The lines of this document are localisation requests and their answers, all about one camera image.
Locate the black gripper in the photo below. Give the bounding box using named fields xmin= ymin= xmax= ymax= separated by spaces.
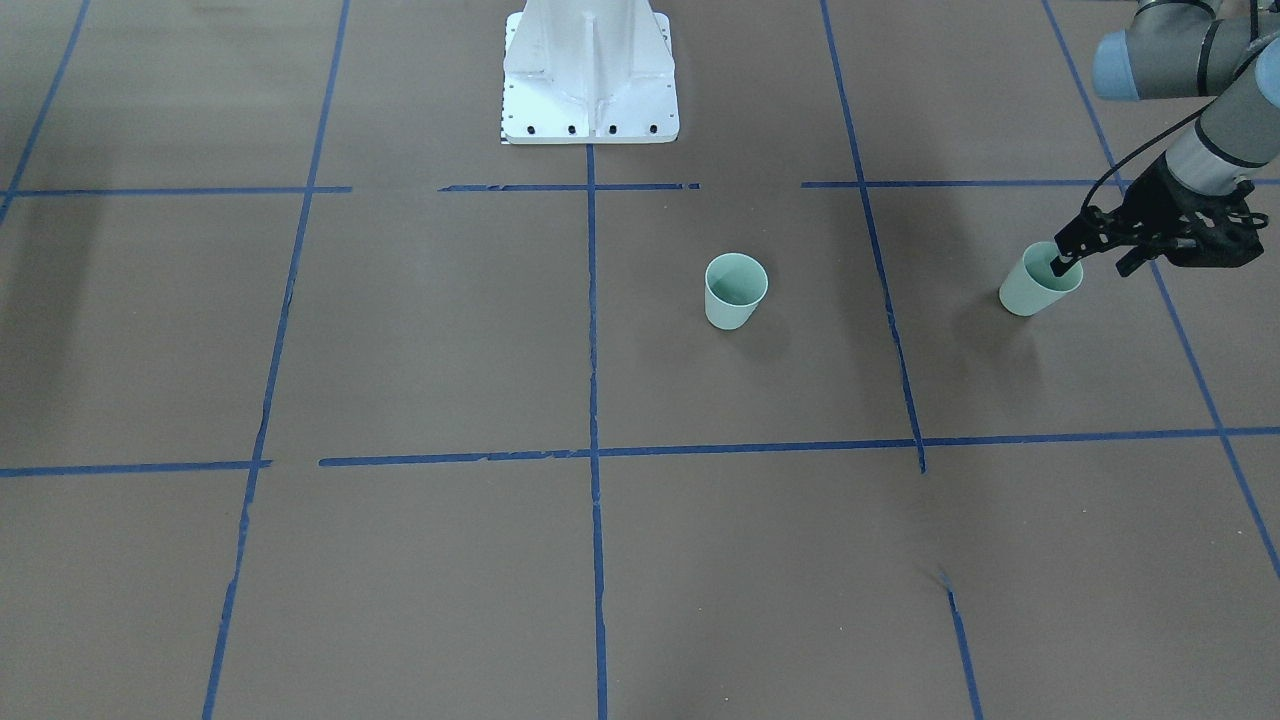
xmin=1050 ymin=159 xmax=1268 ymax=278

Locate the green cup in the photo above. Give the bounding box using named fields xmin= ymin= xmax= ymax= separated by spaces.
xmin=704 ymin=252 xmax=771 ymax=331
xmin=998 ymin=241 xmax=1084 ymax=316

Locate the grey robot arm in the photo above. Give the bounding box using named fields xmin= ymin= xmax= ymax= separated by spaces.
xmin=1050 ymin=1 xmax=1279 ymax=277

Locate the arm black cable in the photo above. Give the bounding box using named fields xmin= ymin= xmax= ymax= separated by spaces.
xmin=1080 ymin=29 xmax=1280 ymax=217

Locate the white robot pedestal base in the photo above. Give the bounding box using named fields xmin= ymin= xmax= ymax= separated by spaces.
xmin=500 ymin=1 xmax=681 ymax=145

